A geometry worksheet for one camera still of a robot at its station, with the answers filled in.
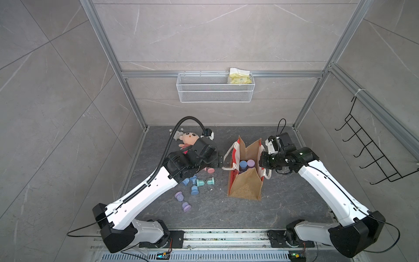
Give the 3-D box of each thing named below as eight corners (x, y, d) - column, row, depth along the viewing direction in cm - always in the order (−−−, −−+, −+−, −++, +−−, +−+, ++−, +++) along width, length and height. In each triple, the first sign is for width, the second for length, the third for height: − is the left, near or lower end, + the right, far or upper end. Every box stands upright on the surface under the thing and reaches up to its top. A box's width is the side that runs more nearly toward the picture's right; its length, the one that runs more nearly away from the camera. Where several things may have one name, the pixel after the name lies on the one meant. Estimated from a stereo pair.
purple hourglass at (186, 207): (185, 214, 83) (184, 211, 80) (175, 197, 88) (173, 194, 85) (192, 209, 84) (191, 206, 81) (181, 192, 90) (180, 190, 87)
